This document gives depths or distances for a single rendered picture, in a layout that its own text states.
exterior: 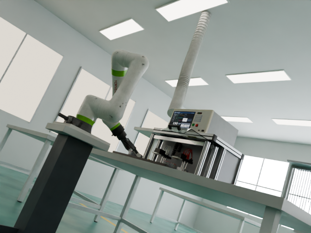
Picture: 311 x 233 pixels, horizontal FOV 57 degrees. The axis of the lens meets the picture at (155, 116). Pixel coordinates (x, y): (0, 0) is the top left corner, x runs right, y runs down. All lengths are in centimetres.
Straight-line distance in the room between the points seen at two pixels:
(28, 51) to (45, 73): 55
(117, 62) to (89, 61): 503
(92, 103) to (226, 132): 112
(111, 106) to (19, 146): 482
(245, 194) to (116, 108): 91
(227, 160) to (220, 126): 27
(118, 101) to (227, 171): 102
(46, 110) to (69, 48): 148
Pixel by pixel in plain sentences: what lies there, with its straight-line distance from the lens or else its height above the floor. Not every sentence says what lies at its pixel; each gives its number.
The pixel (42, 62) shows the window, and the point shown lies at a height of 225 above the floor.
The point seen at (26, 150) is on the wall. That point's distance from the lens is 656.
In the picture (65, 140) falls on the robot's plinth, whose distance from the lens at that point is 181.
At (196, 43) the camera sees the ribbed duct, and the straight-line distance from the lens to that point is 425.
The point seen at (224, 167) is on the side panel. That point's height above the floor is 95.
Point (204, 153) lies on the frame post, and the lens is 207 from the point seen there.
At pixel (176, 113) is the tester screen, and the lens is 250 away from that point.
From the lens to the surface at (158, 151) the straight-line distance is 233.
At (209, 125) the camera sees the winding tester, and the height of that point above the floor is 119.
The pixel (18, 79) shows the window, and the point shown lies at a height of 168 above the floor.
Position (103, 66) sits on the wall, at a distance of 722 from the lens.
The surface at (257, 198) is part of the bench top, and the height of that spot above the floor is 72.
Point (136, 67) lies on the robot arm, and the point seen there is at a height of 129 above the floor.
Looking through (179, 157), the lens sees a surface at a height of 88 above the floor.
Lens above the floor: 57
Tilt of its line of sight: 14 degrees up
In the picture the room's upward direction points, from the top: 21 degrees clockwise
